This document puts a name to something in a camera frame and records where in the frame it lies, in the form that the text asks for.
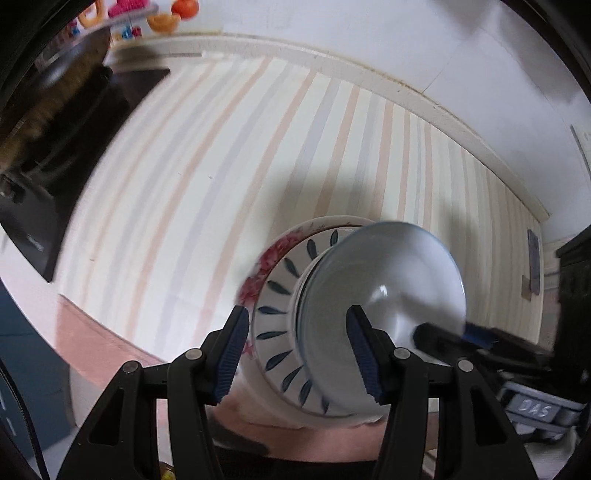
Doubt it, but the pastel striped tablecloth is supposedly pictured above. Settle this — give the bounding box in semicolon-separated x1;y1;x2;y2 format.
54;54;551;416

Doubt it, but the white plate with blue dashes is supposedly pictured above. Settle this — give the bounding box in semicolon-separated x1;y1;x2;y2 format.
252;225;370;419

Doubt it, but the white plate with pink flowers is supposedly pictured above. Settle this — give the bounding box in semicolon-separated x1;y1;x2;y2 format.
235;215;386;428

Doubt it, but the yellow ingot wall sticker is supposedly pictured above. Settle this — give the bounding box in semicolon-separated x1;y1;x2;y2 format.
150;13;182;34

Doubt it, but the black cable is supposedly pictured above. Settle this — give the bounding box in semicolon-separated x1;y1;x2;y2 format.
0;357;51;480

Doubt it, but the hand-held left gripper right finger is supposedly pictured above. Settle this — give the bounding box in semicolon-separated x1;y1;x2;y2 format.
346;304;536;480

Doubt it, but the small blue card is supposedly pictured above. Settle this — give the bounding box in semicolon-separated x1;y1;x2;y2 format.
526;228;542;296

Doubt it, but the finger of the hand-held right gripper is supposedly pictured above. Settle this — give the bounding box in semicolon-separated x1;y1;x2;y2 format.
464;322;556;371
412;321;466;366

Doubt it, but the dark blue cabinet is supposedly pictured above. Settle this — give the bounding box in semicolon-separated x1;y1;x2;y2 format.
0;281;71;467

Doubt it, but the black electronic device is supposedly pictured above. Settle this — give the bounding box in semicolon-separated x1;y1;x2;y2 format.
0;65;171;283

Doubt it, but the orange fruit wall sticker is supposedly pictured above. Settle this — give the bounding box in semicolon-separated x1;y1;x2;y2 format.
171;0;200;20

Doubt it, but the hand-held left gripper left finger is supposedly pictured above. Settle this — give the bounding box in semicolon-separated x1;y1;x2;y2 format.
55;304;250;480

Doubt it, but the pink wall sticker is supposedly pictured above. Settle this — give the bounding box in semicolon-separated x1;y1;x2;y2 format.
108;0;154;17

